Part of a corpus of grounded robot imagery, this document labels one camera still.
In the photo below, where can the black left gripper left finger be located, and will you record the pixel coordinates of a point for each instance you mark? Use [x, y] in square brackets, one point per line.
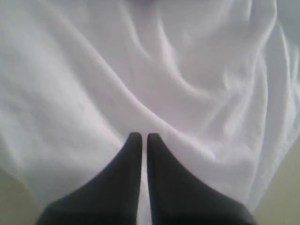
[110, 198]

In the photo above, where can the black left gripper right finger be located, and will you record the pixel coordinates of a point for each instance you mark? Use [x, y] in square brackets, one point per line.
[177, 197]

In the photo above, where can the white t-shirt red logo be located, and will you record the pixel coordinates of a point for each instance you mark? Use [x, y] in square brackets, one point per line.
[218, 80]

